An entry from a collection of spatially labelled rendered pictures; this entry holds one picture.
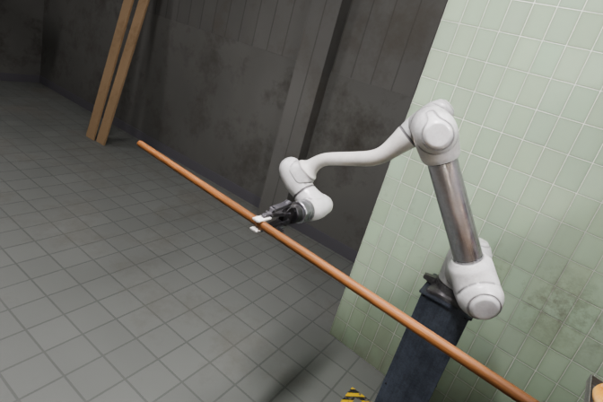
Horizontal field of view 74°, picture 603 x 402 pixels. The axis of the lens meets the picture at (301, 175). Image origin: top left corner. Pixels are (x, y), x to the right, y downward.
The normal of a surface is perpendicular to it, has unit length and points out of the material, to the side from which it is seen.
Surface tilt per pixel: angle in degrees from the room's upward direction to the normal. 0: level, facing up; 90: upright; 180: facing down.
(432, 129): 86
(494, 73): 90
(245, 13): 90
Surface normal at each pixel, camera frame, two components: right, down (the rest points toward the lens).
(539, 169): -0.60, 0.11
